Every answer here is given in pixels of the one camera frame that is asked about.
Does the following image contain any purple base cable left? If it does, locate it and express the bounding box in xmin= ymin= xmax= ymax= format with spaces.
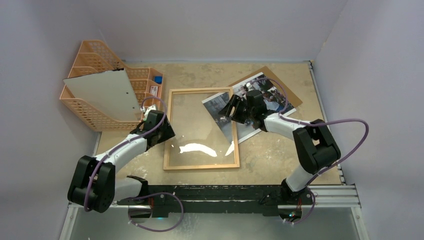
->
xmin=127 ymin=192 xmax=184 ymax=233

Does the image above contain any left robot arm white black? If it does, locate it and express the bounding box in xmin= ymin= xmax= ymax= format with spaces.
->
xmin=67 ymin=110 xmax=175 ymax=213

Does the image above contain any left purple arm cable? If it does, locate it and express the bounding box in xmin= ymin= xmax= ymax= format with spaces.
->
xmin=83 ymin=96 xmax=168 ymax=213

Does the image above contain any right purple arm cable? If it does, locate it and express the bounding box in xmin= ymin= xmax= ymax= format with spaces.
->
xmin=248 ymin=77 xmax=370 ymax=193

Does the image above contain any red white small box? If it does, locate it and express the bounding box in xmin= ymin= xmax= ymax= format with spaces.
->
xmin=149 ymin=85 xmax=159 ymax=97

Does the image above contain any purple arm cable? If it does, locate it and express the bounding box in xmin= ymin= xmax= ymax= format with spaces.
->
xmin=248 ymin=77 xmax=370 ymax=193
xmin=83 ymin=96 xmax=168 ymax=213

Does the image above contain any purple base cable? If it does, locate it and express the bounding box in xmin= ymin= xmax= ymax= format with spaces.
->
xmin=127 ymin=192 xmax=184 ymax=233
xmin=281 ymin=188 xmax=318 ymax=226

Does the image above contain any clear acrylic frame pane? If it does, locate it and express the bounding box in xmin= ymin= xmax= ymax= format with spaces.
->
xmin=167 ymin=91 xmax=237 ymax=167

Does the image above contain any street scene photo print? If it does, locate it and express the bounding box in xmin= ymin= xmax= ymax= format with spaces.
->
xmin=201 ymin=74 xmax=296 ymax=143

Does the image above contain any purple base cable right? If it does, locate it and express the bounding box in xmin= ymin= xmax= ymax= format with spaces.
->
xmin=281 ymin=188 xmax=318 ymax=226

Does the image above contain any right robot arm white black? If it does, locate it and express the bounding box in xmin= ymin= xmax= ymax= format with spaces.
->
xmin=218 ymin=90 xmax=341 ymax=204

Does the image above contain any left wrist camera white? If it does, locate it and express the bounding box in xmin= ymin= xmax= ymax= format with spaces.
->
xmin=140 ymin=104 xmax=157 ymax=117

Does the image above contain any orange plastic file organizer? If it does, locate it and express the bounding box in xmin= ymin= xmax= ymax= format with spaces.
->
xmin=59 ymin=39 xmax=165 ymax=132

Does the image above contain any blue small item in organizer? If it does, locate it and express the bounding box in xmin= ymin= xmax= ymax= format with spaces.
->
xmin=153 ymin=75 xmax=163 ymax=84

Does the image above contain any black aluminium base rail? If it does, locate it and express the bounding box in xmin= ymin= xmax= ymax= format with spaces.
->
xmin=67 ymin=183 xmax=362 ymax=218

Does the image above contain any white board in organizer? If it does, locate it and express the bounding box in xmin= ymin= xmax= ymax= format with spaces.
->
xmin=63 ymin=68 xmax=142 ymax=122

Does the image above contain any brown frame backing board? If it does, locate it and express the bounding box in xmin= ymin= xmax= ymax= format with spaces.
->
xmin=229 ymin=66 xmax=303 ymax=108

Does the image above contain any wooden picture frame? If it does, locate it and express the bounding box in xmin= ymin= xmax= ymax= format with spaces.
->
xmin=162 ymin=87 xmax=241 ymax=171

